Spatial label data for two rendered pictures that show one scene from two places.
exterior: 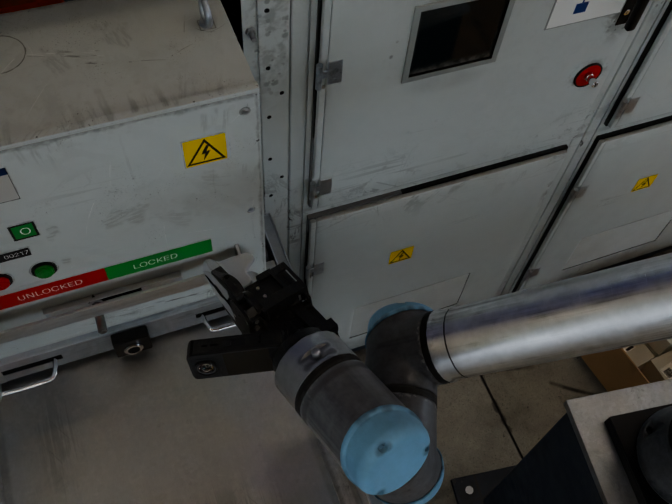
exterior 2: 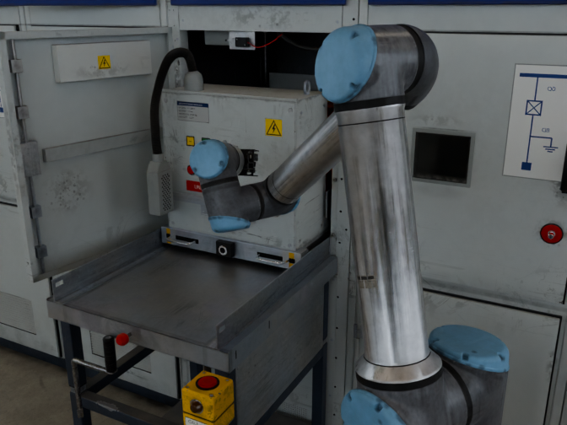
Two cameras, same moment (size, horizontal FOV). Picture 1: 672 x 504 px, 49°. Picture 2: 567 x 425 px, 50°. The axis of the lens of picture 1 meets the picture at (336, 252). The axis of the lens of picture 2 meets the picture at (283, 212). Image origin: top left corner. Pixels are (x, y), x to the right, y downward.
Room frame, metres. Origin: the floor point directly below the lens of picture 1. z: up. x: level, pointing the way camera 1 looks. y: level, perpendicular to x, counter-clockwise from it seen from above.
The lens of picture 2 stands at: (-0.43, -1.28, 1.64)
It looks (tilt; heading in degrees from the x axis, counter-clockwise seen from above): 19 degrees down; 54
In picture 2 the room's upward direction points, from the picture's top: straight up
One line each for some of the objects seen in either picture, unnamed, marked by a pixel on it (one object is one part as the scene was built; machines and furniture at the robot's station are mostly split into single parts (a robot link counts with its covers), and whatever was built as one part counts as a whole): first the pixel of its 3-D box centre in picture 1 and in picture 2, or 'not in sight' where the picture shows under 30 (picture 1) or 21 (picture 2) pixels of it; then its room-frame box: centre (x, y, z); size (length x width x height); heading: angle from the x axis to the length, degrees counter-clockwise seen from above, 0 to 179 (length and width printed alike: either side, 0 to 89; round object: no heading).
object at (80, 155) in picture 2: not in sight; (102, 146); (0.24, 0.66, 1.21); 0.63 x 0.07 x 0.74; 16
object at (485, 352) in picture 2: not in sight; (462, 378); (0.44, -0.67, 0.96); 0.17 x 0.15 x 0.18; 2
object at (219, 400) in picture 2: not in sight; (208, 403); (0.08, -0.31, 0.85); 0.08 x 0.08 x 0.10; 26
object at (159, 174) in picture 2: not in sight; (160, 186); (0.36, 0.49, 1.09); 0.08 x 0.05 x 0.17; 26
